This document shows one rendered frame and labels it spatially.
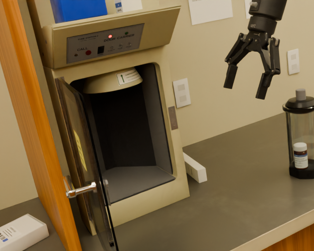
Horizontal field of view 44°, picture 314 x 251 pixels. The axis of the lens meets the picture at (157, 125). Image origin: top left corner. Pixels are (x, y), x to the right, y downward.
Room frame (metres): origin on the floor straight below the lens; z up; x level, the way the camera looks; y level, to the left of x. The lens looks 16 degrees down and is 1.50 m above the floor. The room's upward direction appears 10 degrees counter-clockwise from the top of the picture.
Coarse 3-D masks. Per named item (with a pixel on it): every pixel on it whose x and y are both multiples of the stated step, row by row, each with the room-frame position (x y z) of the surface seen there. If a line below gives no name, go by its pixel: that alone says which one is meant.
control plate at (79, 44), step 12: (72, 36) 0.88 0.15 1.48; (84, 36) 0.89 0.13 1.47; (96, 36) 0.91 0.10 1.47; (120, 36) 0.95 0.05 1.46; (132, 36) 0.97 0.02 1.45; (72, 48) 0.90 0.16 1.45; (84, 48) 0.92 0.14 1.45; (96, 48) 0.94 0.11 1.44; (108, 48) 0.96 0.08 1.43; (120, 48) 0.98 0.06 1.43; (132, 48) 1.00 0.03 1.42; (72, 60) 0.93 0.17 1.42
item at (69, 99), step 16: (64, 96) 0.84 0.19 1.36; (80, 112) 0.64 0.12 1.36; (80, 128) 0.67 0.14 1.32; (80, 144) 0.74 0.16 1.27; (80, 160) 0.83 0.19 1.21; (96, 176) 0.64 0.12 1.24; (96, 192) 0.66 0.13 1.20; (96, 208) 0.73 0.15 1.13; (96, 224) 0.81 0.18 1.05; (112, 240) 0.64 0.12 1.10
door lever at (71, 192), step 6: (66, 180) 0.72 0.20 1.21; (90, 180) 0.69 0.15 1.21; (66, 186) 0.69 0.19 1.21; (72, 186) 0.69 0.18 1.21; (84, 186) 0.68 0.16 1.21; (90, 186) 0.68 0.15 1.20; (66, 192) 0.67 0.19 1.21; (72, 192) 0.67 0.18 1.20; (78, 192) 0.67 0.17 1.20; (84, 192) 0.68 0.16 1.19
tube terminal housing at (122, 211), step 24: (48, 0) 0.96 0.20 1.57; (144, 0) 1.06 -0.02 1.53; (48, 24) 0.95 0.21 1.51; (48, 72) 0.99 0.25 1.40; (72, 72) 0.97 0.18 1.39; (96, 72) 0.99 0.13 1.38; (168, 72) 1.07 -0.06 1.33; (168, 96) 1.07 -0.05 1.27; (168, 120) 1.07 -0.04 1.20; (168, 144) 1.09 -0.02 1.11; (72, 168) 0.99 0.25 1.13; (144, 192) 1.02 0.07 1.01; (168, 192) 1.05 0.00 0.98; (120, 216) 0.98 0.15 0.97
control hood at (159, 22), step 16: (112, 16) 0.90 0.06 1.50; (128, 16) 0.92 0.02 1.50; (144, 16) 0.94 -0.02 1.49; (160, 16) 0.96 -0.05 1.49; (176, 16) 0.99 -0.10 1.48; (48, 32) 0.88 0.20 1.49; (64, 32) 0.86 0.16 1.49; (80, 32) 0.88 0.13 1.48; (144, 32) 0.98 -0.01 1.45; (160, 32) 1.00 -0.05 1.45; (48, 48) 0.92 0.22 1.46; (64, 48) 0.89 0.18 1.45; (144, 48) 1.02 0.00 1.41; (64, 64) 0.93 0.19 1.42
